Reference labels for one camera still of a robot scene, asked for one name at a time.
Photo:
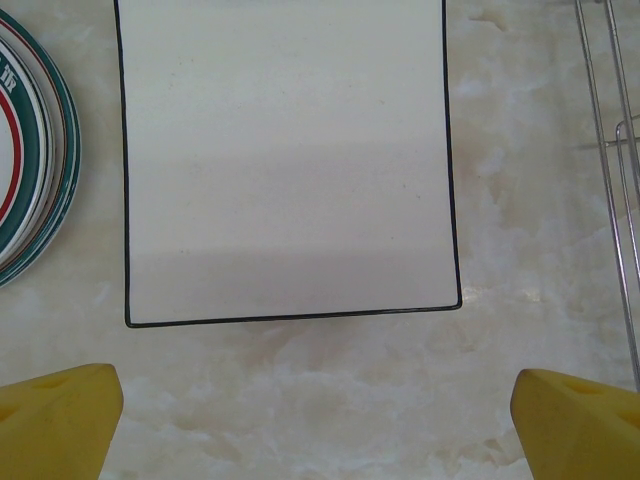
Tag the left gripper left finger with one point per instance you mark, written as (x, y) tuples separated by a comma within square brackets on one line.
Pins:
[(55, 420)]

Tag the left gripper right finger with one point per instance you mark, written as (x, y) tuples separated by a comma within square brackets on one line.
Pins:
[(580, 425)]

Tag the orange sunburst round plate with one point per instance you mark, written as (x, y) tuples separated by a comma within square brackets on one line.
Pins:
[(74, 150)]

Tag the green red ringed round plate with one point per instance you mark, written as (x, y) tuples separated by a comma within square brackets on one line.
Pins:
[(20, 100)]

